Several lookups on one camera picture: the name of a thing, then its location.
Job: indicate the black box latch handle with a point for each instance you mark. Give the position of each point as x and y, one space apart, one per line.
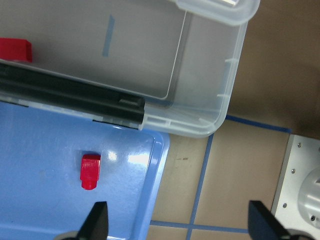
110 106

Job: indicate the clear plastic storage box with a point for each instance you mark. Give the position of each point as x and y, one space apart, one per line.
181 56

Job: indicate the red block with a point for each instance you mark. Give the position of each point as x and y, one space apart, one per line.
15 49
90 171

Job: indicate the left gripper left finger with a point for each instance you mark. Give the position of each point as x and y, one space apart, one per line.
96 225

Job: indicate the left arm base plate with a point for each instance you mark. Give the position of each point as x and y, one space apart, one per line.
296 203

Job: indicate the blue plastic tray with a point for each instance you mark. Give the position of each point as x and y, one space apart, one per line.
41 194

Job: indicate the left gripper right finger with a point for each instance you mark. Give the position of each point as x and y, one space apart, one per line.
262 225

